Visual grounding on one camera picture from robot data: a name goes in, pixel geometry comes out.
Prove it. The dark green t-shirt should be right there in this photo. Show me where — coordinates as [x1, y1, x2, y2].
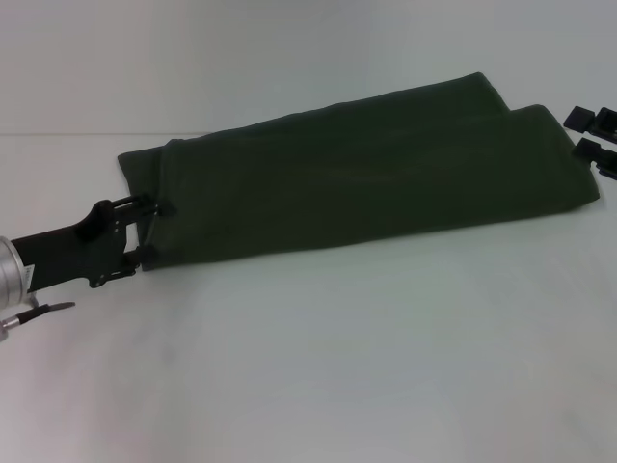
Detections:
[117, 70, 604, 272]

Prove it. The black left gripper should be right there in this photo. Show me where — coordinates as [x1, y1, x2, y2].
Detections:
[10, 192, 175, 294]

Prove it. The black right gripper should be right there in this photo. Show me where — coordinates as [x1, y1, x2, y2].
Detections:
[563, 105, 617, 180]

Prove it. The dark left arm cable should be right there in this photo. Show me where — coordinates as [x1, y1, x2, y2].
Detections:
[12, 301, 77, 323]

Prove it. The silver left cable connector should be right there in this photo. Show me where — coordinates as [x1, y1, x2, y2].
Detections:
[0, 315, 20, 344]

